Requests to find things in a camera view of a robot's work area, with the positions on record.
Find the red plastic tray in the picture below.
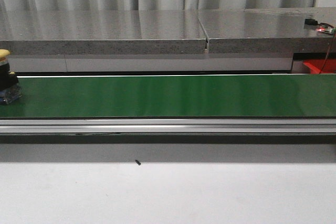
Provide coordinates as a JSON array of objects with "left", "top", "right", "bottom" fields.
[{"left": 303, "top": 59, "right": 336, "bottom": 74}]

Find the grey stone slab right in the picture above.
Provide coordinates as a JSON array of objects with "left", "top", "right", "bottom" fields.
[{"left": 198, "top": 7, "right": 335, "bottom": 54}]

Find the grey stone slab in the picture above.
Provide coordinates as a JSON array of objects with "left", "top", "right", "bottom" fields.
[
  {"left": 1, "top": 10, "right": 206, "bottom": 55},
  {"left": 198, "top": 7, "right": 335, "bottom": 54}
]

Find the green conveyor belt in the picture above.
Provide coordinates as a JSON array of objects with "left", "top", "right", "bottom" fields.
[{"left": 1, "top": 74, "right": 335, "bottom": 118}]

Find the small green circuit board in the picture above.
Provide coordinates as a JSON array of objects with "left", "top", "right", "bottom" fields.
[{"left": 316, "top": 26, "right": 335, "bottom": 35}]

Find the aluminium conveyor frame rail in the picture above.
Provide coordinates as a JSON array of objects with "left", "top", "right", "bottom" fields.
[{"left": 1, "top": 118, "right": 335, "bottom": 135}]

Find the thin red black wire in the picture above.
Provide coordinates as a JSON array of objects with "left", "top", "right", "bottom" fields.
[{"left": 318, "top": 22, "right": 336, "bottom": 76}]

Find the black connector plug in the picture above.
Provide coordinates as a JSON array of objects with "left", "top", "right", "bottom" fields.
[{"left": 304, "top": 18, "right": 319, "bottom": 26}]

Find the grey stone slab left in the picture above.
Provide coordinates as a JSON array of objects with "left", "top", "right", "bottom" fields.
[{"left": 1, "top": 10, "right": 206, "bottom": 55}]

